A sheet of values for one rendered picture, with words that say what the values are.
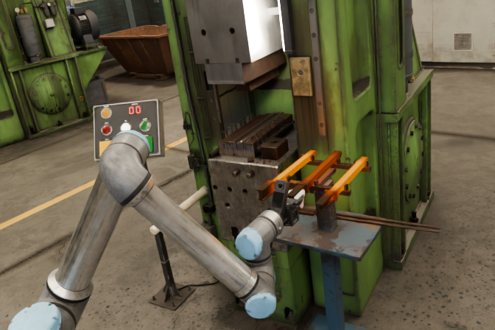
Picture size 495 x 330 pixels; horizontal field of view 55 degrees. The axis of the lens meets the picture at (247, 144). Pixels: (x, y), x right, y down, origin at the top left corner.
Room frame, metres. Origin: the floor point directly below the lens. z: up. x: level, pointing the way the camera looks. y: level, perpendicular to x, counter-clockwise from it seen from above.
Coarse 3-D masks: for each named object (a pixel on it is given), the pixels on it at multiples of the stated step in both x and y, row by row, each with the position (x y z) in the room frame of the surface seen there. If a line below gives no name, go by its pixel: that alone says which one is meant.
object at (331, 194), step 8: (360, 160) 1.74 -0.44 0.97; (352, 168) 1.68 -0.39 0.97; (360, 168) 1.69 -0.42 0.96; (344, 176) 1.62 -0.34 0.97; (352, 176) 1.63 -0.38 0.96; (336, 184) 1.56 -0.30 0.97; (344, 184) 1.56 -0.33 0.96; (328, 192) 1.50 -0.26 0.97; (336, 192) 1.49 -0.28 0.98; (320, 200) 1.45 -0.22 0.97; (328, 200) 1.47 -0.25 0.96; (336, 200) 1.49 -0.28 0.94; (320, 208) 1.43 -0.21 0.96
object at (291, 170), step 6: (312, 150) 1.91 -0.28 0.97; (306, 156) 1.86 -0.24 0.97; (300, 162) 1.81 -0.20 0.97; (306, 162) 1.84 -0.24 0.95; (288, 168) 1.76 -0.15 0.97; (294, 168) 1.76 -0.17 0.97; (300, 168) 1.79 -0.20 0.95; (282, 174) 1.72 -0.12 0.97; (288, 174) 1.72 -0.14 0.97; (270, 180) 1.66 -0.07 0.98; (264, 186) 1.61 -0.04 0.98; (270, 186) 1.63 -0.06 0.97; (264, 192) 1.60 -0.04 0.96; (270, 192) 1.63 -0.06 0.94; (264, 198) 1.59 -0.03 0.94
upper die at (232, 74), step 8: (272, 56) 2.28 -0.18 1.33; (280, 56) 2.35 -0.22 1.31; (208, 64) 2.15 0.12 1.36; (216, 64) 2.13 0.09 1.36; (224, 64) 2.10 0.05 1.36; (232, 64) 2.08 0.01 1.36; (240, 64) 2.06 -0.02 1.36; (248, 64) 2.10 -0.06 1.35; (256, 64) 2.16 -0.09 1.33; (264, 64) 2.22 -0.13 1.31; (272, 64) 2.28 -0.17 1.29; (280, 64) 2.34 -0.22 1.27; (208, 72) 2.15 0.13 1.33; (216, 72) 2.13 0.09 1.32; (224, 72) 2.11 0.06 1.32; (232, 72) 2.08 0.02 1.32; (240, 72) 2.06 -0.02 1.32; (248, 72) 2.09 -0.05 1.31; (256, 72) 2.15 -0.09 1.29; (264, 72) 2.21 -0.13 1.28; (208, 80) 2.16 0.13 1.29; (216, 80) 2.13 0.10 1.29; (224, 80) 2.11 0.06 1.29; (232, 80) 2.09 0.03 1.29; (240, 80) 2.06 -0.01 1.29; (248, 80) 2.08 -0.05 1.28
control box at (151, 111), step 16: (96, 112) 2.34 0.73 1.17; (112, 112) 2.32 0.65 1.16; (128, 112) 2.30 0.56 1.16; (144, 112) 2.29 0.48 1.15; (160, 112) 2.30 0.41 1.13; (96, 128) 2.29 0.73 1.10; (112, 128) 2.28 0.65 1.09; (160, 128) 2.25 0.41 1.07; (96, 144) 2.25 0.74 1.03; (160, 144) 2.20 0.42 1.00; (96, 160) 2.22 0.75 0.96
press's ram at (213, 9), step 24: (192, 0) 2.16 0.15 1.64; (216, 0) 2.10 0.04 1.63; (240, 0) 2.03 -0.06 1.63; (264, 0) 2.18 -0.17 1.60; (192, 24) 2.18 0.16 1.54; (216, 24) 2.11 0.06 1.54; (240, 24) 2.04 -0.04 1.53; (264, 24) 2.15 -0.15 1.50; (216, 48) 2.12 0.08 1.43; (240, 48) 2.05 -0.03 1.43; (264, 48) 2.13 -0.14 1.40
